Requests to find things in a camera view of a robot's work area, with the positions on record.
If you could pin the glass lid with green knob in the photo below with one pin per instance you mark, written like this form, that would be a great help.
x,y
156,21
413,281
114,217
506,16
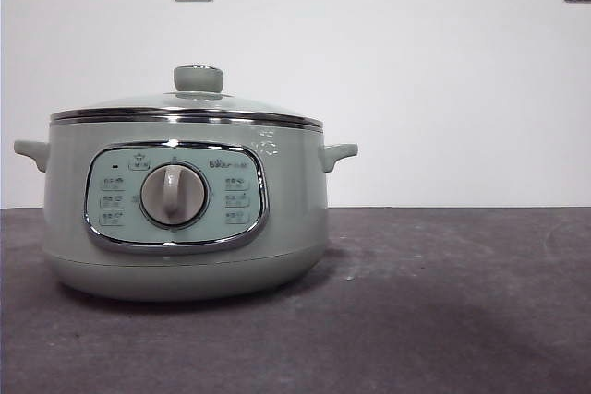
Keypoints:
x,y
198,78

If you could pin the pale green electric cooking pot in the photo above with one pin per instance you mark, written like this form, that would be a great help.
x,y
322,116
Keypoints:
x,y
295,191

